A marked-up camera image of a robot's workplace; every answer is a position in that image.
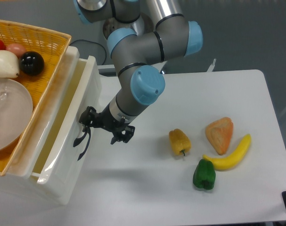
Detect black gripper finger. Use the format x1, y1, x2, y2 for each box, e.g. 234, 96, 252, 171
110, 126, 135, 145
79, 106, 98, 133

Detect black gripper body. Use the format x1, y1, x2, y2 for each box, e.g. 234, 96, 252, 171
93, 105, 132, 134

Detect white drawer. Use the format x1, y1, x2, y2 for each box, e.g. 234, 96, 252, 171
70, 126, 95, 202
31, 56, 102, 205

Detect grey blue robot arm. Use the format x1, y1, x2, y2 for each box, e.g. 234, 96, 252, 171
74, 0, 203, 143

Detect white drawer cabinet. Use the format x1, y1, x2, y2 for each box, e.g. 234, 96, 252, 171
0, 47, 80, 198

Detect yellow toy bell pepper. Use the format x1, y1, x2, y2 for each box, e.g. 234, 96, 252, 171
169, 129, 191, 156

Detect black toy ball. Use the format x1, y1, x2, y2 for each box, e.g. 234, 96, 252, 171
19, 51, 45, 76

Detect yellow woven basket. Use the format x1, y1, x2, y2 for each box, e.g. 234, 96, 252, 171
0, 20, 71, 176

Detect green toy bell pepper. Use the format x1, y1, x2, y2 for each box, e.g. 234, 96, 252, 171
192, 159, 216, 190

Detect orange toy fruit slice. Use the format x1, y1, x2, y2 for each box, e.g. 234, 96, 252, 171
205, 117, 234, 155

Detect pink toy fruit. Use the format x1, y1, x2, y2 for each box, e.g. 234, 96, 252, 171
6, 43, 27, 58

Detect white toy onion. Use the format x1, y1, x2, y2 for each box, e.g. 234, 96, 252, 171
0, 50, 20, 79

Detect yellow toy banana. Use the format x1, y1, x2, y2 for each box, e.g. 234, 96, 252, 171
202, 134, 252, 171

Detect black cable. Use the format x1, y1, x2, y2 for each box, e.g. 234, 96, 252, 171
69, 39, 107, 66

